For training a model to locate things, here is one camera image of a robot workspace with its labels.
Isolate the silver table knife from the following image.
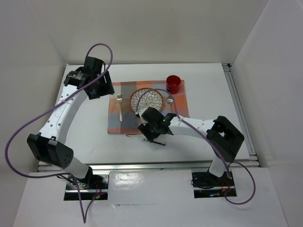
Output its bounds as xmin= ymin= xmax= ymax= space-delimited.
xmin=126 ymin=134 xmax=166 ymax=146

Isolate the floral patterned ceramic plate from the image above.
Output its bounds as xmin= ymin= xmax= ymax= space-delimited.
xmin=129 ymin=87 xmax=164 ymax=112

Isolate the silver spoon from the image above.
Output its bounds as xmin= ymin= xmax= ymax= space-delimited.
xmin=166 ymin=96 xmax=175 ymax=114

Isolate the orange checked cloth placemat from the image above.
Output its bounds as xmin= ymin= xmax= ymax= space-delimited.
xmin=107 ymin=80 xmax=175 ymax=134

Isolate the silver fork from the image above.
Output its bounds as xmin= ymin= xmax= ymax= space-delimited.
xmin=117 ymin=93 xmax=123 ymax=122

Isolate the red mug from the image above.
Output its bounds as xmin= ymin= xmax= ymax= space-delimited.
xmin=166 ymin=75 xmax=181 ymax=95

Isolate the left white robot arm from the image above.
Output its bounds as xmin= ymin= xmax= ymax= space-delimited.
xmin=27 ymin=56 xmax=114 ymax=189

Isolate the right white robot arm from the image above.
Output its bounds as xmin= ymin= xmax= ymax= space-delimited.
xmin=135 ymin=107 xmax=244 ymax=185

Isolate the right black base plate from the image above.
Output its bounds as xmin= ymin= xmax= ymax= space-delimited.
xmin=191 ymin=171 xmax=234 ymax=189

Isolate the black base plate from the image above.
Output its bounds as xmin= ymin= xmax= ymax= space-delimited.
xmin=68 ymin=172 xmax=108 ymax=190
xmin=191 ymin=171 xmax=234 ymax=189

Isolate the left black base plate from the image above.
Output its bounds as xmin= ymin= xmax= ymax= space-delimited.
xmin=68 ymin=172 xmax=108 ymax=190

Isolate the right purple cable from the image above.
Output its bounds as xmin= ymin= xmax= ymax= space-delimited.
xmin=135 ymin=88 xmax=256 ymax=204

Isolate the purple cable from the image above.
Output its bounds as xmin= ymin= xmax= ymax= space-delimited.
xmin=135 ymin=88 xmax=256 ymax=204
xmin=4 ymin=43 xmax=113 ymax=224

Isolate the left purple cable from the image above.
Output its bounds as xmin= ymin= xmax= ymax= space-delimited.
xmin=4 ymin=43 xmax=113 ymax=224

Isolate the aluminium frame rail right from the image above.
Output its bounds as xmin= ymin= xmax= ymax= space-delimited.
xmin=222 ymin=63 xmax=259 ymax=162

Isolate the aluminium frame rail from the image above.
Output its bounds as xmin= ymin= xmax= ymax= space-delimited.
xmin=222 ymin=63 xmax=259 ymax=162
xmin=37 ymin=156 xmax=260 ymax=172

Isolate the aluminium frame rail front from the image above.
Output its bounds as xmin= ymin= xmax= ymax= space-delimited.
xmin=37 ymin=156 xmax=260 ymax=172

